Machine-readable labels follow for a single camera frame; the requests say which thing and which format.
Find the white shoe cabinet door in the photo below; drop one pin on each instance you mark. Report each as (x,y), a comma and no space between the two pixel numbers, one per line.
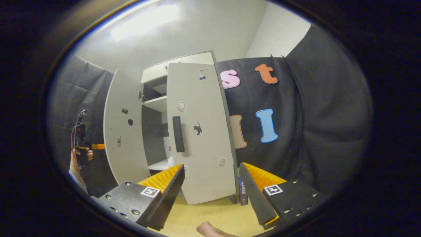
(131,158)
(207,98)

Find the white shoe red blue stripes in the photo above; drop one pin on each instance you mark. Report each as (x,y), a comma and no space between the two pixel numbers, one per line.
(171,162)

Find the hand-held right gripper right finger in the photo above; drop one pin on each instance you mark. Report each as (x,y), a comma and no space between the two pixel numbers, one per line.
(256,197)

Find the dark blue book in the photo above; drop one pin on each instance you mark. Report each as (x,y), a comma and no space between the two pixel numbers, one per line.
(242,192)

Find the white shoe cabinet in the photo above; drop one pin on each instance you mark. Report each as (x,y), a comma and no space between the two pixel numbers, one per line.
(157,103)

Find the black backdrop cloth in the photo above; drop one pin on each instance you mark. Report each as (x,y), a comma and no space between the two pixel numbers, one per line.
(65,98)
(322,131)

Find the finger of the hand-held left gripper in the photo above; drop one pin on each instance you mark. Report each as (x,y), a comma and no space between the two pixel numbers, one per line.
(98,146)

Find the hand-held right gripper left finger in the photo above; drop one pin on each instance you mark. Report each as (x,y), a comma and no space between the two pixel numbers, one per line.
(171,197)

